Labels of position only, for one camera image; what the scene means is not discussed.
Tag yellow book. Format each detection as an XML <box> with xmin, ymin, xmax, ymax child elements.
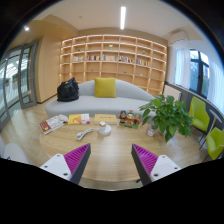
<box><xmin>68</xmin><ymin>114</ymin><xmax>90</xmax><ymax>125</ymax></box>

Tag grey curved sofa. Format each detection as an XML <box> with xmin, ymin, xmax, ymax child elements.
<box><xmin>45</xmin><ymin>79</ymin><xmax>154</xmax><ymax>117</ymax></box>

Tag wooden wall bookshelf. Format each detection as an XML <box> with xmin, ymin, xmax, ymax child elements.
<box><xmin>59</xmin><ymin>34</ymin><xmax>167</xmax><ymax>95</ymax></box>

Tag green chair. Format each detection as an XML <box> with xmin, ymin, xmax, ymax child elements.
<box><xmin>189</xmin><ymin>97</ymin><xmax>210</xmax><ymax>132</ymax></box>
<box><xmin>205</xmin><ymin>127</ymin><xmax>224</xmax><ymax>160</ymax></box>

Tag ceiling strip light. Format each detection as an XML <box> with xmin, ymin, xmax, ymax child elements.
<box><xmin>120</xmin><ymin>6</ymin><xmax>126</xmax><ymax>30</ymax></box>

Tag tan flat book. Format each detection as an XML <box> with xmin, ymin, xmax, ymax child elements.
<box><xmin>94</xmin><ymin>114</ymin><xmax>117</xmax><ymax>125</ymax></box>

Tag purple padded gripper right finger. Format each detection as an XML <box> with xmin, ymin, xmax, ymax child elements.
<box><xmin>131</xmin><ymin>144</ymin><xmax>180</xmax><ymax>185</ymax></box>

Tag red white magazine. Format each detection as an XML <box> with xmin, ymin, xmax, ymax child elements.
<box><xmin>40</xmin><ymin>114</ymin><xmax>68</xmax><ymax>134</ymax></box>

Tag white air conditioner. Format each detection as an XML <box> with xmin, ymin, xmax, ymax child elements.
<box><xmin>170</xmin><ymin>31</ymin><xmax>188</xmax><ymax>44</ymax></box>

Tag glass double door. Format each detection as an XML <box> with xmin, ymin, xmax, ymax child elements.
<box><xmin>0</xmin><ymin>41</ymin><xmax>38</xmax><ymax>130</ymax></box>

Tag green chair far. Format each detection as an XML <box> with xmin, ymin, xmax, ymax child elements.
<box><xmin>189</xmin><ymin>97</ymin><xmax>210</xmax><ymax>132</ymax></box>

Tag window with white curtains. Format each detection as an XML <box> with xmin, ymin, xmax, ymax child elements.
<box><xmin>174</xmin><ymin>49</ymin><xmax>224</xmax><ymax>114</ymax></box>

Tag green potted plant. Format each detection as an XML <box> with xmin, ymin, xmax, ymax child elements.
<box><xmin>139</xmin><ymin>95</ymin><xmax>193</xmax><ymax>142</ymax></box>

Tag white round charger base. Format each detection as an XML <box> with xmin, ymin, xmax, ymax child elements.
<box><xmin>98</xmin><ymin>121</ymin><xmax>111</xmax><ymax>135</ymax></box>

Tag green chair near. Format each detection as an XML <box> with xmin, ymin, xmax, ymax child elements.
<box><xmin>205</xmin><ymin>127</ymin><xmax>224</xmax><ymax>160</ymax></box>

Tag yellow square cushion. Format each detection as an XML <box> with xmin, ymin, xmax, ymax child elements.
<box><xmin>94</xmin><ymin>78</ymin><xmax>116</xmax><ymax>98</ymax></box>

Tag colourful doll figurines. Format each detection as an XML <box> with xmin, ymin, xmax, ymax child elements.
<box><xmin>118</xmin><ymin>110</ymin><xmax>141</xmax><ymax>129</ymax></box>

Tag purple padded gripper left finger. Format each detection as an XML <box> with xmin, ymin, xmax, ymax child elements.
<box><xmin>41</xmin><ymin>144</ymin><xmax>91</xmax><ymax>184</ymax></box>

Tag black backpack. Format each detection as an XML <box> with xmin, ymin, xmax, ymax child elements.
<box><xmin>57</xmin><ymin>78</ymin><xmax>79</xmax><ymax>102</ymax></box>

